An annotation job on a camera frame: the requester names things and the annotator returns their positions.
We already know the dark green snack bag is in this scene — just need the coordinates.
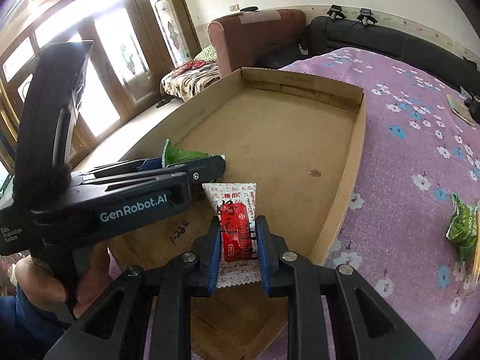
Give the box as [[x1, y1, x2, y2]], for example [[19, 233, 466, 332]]
[[161, 138, 215, 168]]

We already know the white red snack packet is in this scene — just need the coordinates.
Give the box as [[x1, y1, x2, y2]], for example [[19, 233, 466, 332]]
[[202, 183, 260, 289]]

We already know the green peas snack bag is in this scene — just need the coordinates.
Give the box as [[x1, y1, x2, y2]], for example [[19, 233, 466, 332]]
[[446, 193, 479, 264]]

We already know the person left hand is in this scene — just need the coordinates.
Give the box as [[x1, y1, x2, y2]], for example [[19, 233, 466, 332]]
[[15, 241, 112, 319]]

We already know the patterned blanket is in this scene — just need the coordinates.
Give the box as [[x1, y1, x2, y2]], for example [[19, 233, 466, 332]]
[[160, 45, 221, 102]]

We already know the cardboard tray box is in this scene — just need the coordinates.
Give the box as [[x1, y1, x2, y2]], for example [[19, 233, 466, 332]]
[[108, 68, 367, 359]]

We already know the maroon armchair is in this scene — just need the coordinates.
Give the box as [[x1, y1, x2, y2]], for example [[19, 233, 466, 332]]
[[208, 9, 306, 77]]

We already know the purple floral tablecloth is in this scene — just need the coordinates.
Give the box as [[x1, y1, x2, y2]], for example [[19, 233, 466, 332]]
[[289, 47, 479, 359]]

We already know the black leather sofa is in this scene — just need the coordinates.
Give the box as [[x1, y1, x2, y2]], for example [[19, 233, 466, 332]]
[[256, 16, 480, 96]]

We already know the small olive notebook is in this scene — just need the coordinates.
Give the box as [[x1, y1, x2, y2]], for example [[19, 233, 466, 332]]
[[447, 94, 477, 127]]

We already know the black pen cup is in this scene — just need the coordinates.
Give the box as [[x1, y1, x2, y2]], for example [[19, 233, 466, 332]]
[[465, 96, 480, 124]]

